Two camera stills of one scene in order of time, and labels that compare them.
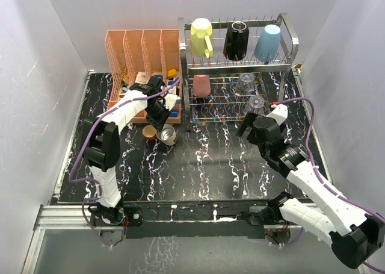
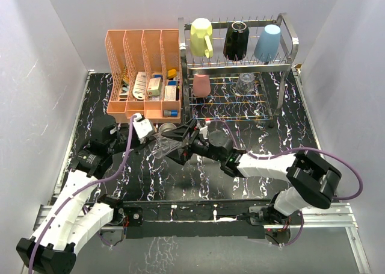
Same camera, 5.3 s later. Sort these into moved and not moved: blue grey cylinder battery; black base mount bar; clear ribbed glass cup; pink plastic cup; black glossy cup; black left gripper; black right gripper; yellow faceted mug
Moved: black right gripper; black left gripper
Not moved: black glossy cup; pink plastic cup; black base mount bar; clear ribbed glass cup; blue grey cylinder battery; yellow faceted mug
